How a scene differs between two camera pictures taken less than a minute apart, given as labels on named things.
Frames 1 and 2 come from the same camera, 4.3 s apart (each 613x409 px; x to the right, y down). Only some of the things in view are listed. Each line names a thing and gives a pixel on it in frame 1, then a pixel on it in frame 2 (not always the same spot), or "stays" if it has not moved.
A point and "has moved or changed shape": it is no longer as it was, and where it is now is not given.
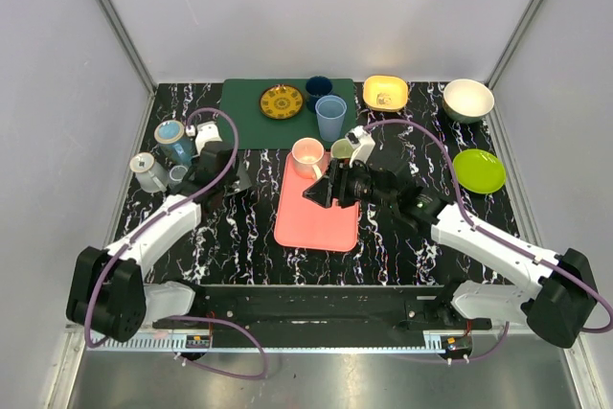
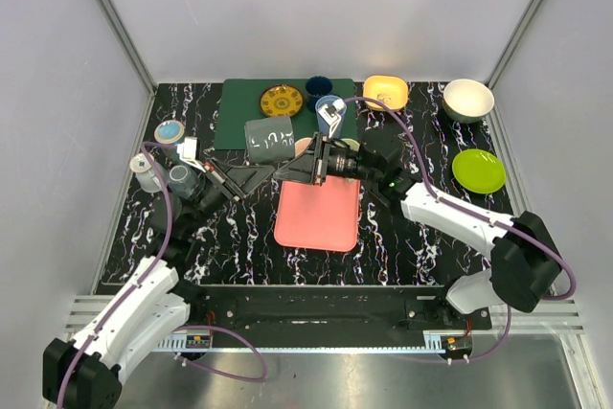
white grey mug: x=150 y=175 stays
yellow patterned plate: x=281 y=102 stays
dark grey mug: x=242 y=181 has moved or changed shape
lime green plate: x=479 y=170 stays
